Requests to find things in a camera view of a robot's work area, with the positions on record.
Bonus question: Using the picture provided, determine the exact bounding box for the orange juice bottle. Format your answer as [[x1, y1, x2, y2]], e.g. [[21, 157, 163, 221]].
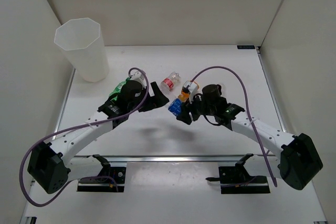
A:
[[177, 81, 200, 103]]

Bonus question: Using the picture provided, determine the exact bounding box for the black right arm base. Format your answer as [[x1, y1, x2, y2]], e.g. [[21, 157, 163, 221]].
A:
[[205, 154, 270, 195]]

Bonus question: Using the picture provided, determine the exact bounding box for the clear bottle red label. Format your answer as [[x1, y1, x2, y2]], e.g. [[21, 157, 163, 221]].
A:
[[160, 71, 181, 91]]

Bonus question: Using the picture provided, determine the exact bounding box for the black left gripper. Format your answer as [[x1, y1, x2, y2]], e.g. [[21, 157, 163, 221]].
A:
[[128, 81, 169, 113]]

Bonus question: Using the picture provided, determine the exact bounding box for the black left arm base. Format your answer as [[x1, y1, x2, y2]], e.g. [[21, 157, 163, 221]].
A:
[[77, 154, 127, 193]]

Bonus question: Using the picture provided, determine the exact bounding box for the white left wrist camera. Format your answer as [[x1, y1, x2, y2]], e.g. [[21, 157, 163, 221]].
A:
[[130, 71, 147, 88]]

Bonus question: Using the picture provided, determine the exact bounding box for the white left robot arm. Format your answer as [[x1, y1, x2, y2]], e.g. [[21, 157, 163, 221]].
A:
[[27, 80, 169, 194]]

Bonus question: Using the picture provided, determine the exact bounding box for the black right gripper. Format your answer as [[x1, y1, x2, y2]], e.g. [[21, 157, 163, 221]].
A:
[[177, 92, 216, 124]]

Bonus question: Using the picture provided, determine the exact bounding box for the clear bottle blue label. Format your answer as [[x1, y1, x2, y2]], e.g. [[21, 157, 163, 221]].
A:
[[168, 98, 183, 116]]

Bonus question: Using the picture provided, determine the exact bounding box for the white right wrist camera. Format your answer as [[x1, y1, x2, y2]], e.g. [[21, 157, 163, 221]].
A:
[[182, 80, 202, 104]]

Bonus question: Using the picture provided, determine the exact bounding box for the translucent white plastic bin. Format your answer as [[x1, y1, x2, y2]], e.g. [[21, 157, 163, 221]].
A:
[[54, 18, 110, 82]]

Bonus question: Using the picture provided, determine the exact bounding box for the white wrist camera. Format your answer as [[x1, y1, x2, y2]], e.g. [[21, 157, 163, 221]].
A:
[[182, 80, 202, 104], [130, 71, 147, 88]]

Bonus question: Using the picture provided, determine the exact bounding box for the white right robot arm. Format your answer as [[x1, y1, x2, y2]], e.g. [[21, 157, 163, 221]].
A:
[[175, 84, 323, 190]]

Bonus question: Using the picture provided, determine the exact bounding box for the dark label on table edge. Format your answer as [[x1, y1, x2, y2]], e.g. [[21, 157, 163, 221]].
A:
[[237, 45, 255, 50]]

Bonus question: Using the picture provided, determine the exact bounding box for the green plastic soda bottle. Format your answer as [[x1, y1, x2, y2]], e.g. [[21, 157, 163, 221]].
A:
[[108, 77, 131, 102]]

